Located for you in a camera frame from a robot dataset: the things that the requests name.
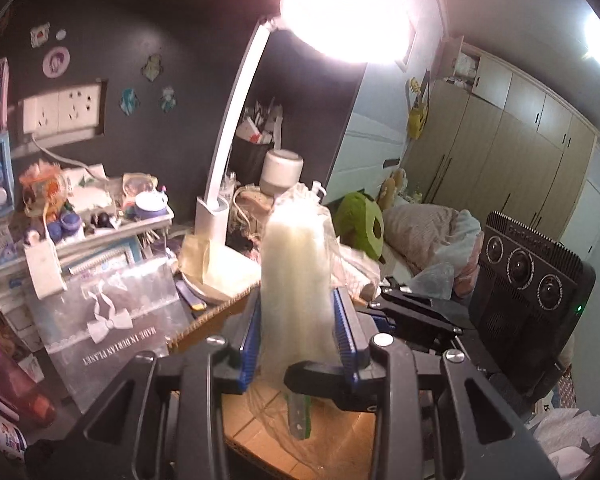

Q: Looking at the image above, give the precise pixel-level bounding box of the clear bag of white pads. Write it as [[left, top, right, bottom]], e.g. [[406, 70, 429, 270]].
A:
[[257, 183, 342, 440]]

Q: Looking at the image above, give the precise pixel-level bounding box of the cardboard box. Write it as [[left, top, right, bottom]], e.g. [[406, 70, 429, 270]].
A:
[[168, 278, 382, 480]]

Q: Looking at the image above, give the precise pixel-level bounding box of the green plush toy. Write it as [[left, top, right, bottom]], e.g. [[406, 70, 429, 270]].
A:
[[332, 192, 384, 261]]

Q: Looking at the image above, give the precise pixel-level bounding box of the clear gift bag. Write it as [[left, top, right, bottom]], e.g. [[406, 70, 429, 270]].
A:
[[30, 257, 190, 413]]

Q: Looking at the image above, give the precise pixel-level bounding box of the beige wardrobe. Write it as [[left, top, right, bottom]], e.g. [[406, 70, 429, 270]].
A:
[[403, 37, 600, 240]]

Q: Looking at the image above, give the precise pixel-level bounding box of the white cylinder humidifier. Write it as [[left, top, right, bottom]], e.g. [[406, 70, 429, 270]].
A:
[[259, 150, 303, 196]]

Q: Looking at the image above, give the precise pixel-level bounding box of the black pen holder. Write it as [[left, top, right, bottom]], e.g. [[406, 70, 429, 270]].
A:
[[228, 136, 274, 185]]

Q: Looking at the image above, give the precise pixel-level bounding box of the white power adapter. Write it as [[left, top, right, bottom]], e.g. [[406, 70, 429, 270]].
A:
[[24, 238, 67, 299]]

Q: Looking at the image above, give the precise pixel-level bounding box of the yellow hanging plush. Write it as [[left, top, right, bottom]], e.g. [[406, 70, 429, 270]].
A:
[[406, 70, 430, 140]]

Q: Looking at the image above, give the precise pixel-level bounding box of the white small desk shelf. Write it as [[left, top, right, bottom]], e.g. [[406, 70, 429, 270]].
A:
[[0, 210, 174, 351]]

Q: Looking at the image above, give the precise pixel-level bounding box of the pink water bottle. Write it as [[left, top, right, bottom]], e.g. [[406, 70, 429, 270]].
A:
[[0, 348, 56, 427]]

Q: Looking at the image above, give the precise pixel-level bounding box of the white plastic tub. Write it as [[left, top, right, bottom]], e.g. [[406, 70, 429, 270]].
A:
[[0, 415, 28, 462]]

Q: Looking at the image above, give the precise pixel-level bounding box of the white desk lamp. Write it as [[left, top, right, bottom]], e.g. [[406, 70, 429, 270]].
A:
[[181, 0, 411, 304]]

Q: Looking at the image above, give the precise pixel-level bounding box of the white wall socket panel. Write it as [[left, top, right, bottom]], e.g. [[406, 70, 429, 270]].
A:
[[22, 82, 104, 138]]

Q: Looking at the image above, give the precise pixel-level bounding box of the round pink wall sticker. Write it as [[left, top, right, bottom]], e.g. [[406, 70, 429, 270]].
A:
[[42, 47, 71, 79]]

